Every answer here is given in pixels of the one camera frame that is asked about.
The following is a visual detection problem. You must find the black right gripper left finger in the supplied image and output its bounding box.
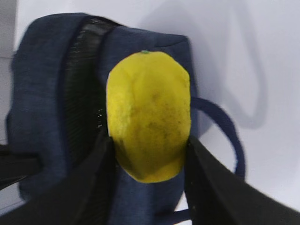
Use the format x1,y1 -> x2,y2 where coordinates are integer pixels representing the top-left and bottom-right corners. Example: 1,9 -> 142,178
0,132 -> 116,225

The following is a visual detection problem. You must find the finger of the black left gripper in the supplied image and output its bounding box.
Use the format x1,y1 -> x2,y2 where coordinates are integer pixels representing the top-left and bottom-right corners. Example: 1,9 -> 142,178
0,144 -> 42,190

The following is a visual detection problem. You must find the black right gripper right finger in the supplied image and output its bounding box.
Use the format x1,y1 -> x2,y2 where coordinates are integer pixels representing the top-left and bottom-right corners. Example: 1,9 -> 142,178
185,136 -> 300,225

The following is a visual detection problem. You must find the navy blue lunch bag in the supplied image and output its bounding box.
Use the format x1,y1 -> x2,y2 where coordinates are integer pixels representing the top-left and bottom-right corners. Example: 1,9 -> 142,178
7,13 -> 246,225

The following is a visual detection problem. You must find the yellow lemon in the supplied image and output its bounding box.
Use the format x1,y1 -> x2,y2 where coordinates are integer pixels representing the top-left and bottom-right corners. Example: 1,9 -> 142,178
106,51 -> 191,183

